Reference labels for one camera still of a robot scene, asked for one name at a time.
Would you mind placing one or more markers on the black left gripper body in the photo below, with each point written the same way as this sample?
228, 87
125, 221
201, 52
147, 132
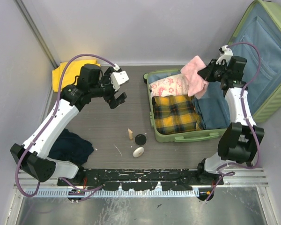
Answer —
103, 88

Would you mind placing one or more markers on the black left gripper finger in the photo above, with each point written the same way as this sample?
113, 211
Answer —
115, 102
107, 74

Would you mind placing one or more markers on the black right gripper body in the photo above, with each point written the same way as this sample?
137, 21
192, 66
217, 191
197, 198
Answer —
218, 72

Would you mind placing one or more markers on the pink towel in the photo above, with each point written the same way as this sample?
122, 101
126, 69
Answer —
197, 85

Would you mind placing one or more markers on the yellow garment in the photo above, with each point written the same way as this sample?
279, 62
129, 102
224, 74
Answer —
71, 73

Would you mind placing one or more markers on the cream pink printed garment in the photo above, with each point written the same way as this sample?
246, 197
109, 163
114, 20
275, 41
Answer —
174, 85

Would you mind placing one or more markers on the tan wooden block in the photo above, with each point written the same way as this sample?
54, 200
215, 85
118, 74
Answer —
130, 133

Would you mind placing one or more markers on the grey blue garment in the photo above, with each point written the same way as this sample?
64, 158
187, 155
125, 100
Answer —
213, 109

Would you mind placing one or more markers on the yellow plaid shirt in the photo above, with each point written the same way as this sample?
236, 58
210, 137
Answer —
175, 114

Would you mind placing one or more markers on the navy blue garment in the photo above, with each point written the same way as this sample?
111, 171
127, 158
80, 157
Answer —
71, 147

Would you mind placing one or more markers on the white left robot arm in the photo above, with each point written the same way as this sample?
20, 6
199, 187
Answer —
33, 155

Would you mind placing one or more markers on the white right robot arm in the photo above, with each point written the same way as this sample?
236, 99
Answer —
240, 143

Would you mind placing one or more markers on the black round disc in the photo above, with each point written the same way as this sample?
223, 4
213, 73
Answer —
140, 139

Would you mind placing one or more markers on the white oval soap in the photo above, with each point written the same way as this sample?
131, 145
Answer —
138, 152

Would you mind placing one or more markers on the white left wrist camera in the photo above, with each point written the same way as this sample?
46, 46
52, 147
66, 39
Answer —
118, 77

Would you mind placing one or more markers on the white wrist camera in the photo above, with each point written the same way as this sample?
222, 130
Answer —
225, 54
118, 77

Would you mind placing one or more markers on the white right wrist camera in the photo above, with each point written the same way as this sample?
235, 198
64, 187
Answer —
225, 54

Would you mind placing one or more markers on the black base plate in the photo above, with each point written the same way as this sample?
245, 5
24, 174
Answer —
147, 179

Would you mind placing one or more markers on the aluminium rail frame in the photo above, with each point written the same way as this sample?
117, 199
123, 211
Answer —
147, 197

